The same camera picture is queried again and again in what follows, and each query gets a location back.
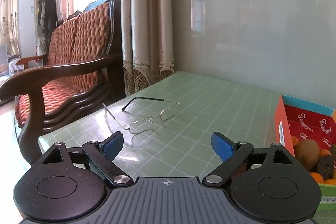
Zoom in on colourful cardboard box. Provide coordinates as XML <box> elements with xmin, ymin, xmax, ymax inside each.
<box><xmin>274</xmin><ymin>95</ymin><xmax>336</xmax><ymax>214</ymax></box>

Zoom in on green grid tablecloth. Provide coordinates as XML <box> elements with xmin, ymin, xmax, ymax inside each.
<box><xmin>38</xmin><ymin>70</ymin><xmax>336</xmax><ymax>224</ymax></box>

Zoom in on large brown kiwi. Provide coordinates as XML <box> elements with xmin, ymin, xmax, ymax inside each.
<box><xmin>294</xmin><ymin>139</ymin><xmax>320</xmax><ymax>171</ymax></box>

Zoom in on wooden sofa orange cushions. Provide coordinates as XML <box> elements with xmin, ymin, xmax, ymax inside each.
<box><xmin>0</xmin><ymin>0</ymin><xmax>124</xmax><ymax>165</ymax></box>

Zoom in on metal frame eyeglasses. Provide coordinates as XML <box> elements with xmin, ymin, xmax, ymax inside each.
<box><xmin>102</xmin><ymin>97</ymin><xmax>180</xmax><ymax>134</ymax></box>

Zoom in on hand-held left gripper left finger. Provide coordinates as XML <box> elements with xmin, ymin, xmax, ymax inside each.
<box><xmin>31</xmin><ymin>132</ymin><xmax>133</xmax><ymax>186</ymax></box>

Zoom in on dark hanging jacket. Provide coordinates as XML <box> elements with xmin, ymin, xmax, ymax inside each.
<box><xmin>37</xmin><ymin>0</ymin><xmax>57</xmax><ymax>35</ymax></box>

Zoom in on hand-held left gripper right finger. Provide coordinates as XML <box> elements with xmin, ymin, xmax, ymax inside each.
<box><xmin>203</xmin><ymin>132</ymin><xmax>302</xmax><ymax>186</ymax></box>

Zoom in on large dark brown fruit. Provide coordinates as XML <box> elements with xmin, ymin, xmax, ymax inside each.
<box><xmin>315</xmin><ymin>155</ymin><xmax>334</xmax><ymax>180</ymax></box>

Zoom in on white refrigerator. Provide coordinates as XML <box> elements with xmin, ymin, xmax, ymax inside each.
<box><xmin>18</xmin><ymin>0</ymin><xmax>44</xmax><ymax>67</ymax></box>

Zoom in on beige lace curtain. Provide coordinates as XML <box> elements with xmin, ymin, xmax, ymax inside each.
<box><xmin>121</xmin><ymin>0</ymin><xmax>175</xmax><ymax>97</ymax></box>

